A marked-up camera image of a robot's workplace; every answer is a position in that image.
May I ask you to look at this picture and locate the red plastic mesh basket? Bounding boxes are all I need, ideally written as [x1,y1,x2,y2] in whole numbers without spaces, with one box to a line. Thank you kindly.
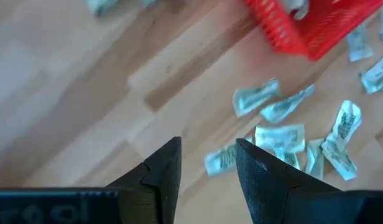
[242,0,383,62]

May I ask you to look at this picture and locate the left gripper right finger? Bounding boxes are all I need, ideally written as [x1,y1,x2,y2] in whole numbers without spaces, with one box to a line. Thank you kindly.
[234,138,365,224]

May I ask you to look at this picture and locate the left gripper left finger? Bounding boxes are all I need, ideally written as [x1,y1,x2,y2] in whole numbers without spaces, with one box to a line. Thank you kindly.
[104,136,183,224]

